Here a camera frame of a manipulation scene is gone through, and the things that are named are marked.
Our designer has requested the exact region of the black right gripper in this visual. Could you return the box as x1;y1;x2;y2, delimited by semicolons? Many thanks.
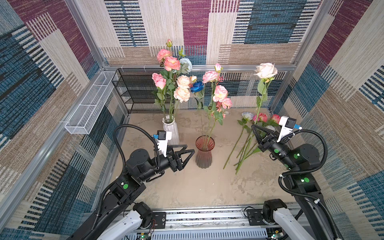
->
250;123;297;171

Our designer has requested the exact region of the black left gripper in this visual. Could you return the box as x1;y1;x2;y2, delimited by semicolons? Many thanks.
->
138;144;192;184

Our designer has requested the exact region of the red ribbed glass vase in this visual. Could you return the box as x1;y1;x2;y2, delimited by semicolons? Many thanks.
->
196;135;215;169

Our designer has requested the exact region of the white ribbed ceramic vase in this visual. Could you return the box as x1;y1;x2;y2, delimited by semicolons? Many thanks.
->
163;115;180;145

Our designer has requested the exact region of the large blush pink rose stem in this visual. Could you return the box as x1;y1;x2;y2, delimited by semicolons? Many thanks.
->
174;87;191;118

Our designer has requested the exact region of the cream white rose stem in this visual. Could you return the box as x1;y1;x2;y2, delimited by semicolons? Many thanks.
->
254;63;278;124

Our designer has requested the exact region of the magenta rose stem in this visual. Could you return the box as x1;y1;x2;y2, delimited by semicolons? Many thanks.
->
152;73;167;121

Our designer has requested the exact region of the white and pale blue rose stem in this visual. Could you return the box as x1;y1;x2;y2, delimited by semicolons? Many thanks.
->
176;57;192;88

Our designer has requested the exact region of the pink peony double stem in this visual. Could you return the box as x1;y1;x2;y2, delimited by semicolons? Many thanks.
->
157;39;181;121

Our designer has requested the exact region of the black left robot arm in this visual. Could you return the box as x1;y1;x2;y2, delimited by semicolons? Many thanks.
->
69;145;195;240

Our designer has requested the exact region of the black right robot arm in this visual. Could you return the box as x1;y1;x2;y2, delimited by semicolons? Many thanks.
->
252;125;343;240

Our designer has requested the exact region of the dark pink rose stem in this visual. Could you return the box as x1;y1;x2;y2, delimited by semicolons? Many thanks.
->
253;113;281;127

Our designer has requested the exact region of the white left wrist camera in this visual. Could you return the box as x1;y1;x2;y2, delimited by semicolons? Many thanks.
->
153;130;172;157

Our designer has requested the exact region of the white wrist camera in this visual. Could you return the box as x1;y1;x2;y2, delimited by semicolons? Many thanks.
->
153;130;172;157
277;116;302;142

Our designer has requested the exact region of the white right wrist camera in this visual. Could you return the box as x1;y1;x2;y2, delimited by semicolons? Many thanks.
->
277;116;302;142

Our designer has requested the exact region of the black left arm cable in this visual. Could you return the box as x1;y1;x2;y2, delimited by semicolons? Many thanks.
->
89;124;161;232

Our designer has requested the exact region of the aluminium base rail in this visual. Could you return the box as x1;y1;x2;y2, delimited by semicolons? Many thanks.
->
74;203;343;240

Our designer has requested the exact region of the black wire mesh shelf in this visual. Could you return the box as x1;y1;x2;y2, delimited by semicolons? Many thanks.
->
112;69;175;115

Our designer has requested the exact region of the white wire mesh basket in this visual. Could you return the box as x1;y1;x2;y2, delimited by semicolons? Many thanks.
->
65;72;115;135

